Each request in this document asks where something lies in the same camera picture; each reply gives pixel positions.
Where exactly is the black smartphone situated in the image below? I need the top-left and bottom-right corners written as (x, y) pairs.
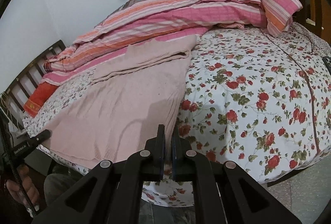
top-left (322, 57), bottom-right (331, 74)

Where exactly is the pink ribbed knit sweater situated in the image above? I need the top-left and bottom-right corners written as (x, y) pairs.
top-left (44, 35), bottom-right (197, 169)

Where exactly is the pink orange striped quilt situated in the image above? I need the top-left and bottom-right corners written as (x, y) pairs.
top-left (42, 0), bottom-right (302, 86)

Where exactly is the red embroidered pillow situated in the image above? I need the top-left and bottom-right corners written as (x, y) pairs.
top-left (24, 82), bottom-right (58, 118)

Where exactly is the person's left hand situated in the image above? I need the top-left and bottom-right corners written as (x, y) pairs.
top-left (6, 165), bottom-right (39, 207)

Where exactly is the white floral bed sheet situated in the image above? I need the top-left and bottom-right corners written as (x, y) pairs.
top-left (21, 21), bottom-right (331, 208)

